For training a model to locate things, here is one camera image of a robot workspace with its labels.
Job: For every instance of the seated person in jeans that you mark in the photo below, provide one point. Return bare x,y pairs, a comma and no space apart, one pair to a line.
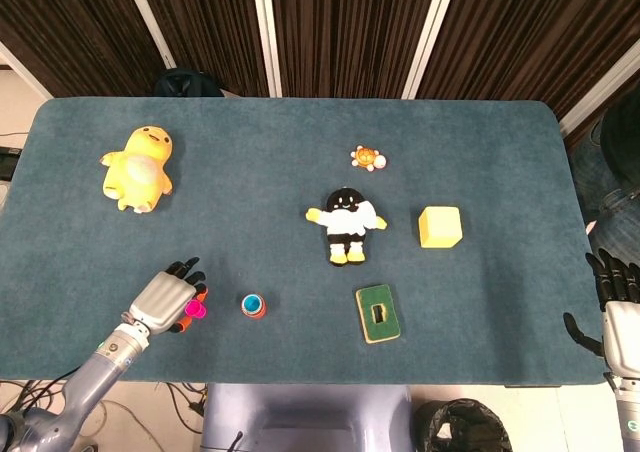
620,202

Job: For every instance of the orange turtle toy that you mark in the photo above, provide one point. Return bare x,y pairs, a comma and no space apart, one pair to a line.
365,156

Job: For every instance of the teal table cloth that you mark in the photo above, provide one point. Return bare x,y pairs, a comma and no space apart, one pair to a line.
300,122

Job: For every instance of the black trash bin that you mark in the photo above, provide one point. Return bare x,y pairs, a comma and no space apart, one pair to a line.
465,427

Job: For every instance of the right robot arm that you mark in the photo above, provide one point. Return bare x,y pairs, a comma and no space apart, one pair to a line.
630,412

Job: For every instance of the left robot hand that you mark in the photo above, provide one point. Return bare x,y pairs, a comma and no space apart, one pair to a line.
160,302

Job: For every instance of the yellow foam cube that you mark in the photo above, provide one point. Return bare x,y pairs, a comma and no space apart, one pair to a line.
440,229

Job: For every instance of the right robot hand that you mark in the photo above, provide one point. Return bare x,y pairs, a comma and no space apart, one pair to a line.
625,332

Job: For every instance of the blue grey robot torso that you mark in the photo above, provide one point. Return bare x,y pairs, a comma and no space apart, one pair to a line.
300,417

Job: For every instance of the pink plastic cup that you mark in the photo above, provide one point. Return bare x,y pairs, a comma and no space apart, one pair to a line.
192,309

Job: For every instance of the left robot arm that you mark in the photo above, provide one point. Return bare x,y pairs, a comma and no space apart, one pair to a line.
90,377

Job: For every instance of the orange plastic cup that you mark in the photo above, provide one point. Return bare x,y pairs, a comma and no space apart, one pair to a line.
262,311

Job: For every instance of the yellow plush animal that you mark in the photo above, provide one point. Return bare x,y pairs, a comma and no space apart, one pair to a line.
140,172

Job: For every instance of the green yellow sponge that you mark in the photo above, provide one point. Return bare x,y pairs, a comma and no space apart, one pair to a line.
395,317

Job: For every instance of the black backpack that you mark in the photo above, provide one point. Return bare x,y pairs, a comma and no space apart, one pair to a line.
185,84

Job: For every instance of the white partition post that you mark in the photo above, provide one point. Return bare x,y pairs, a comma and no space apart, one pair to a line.
267,32
25,72
600,89
430,32
147,19

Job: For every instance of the black white plush doll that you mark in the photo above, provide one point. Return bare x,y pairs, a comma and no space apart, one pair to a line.
345,222

